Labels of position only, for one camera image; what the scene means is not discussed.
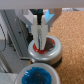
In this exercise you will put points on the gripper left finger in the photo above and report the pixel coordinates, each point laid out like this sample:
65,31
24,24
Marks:
35,23

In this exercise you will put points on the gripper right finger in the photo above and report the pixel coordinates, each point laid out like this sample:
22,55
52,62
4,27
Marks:
45,25

